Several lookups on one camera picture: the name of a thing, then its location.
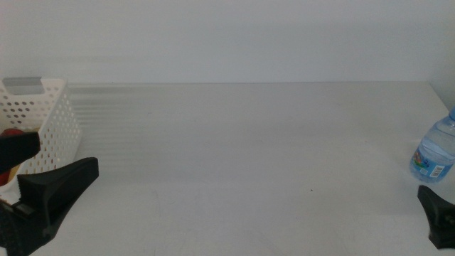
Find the red soda can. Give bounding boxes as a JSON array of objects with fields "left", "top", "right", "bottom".
[{"left": 0, "top": 129, "right": 24, "bottom": 186}]

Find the white perforated plastic basket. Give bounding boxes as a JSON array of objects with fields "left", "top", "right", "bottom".
[{"left": 0, "top": 77, "right": 81, "bottom": 206}]

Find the blue-capped water bottle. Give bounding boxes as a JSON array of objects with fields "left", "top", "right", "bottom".
[{"left": 408, "top": 105, "right": 455, "bottom": 184}]

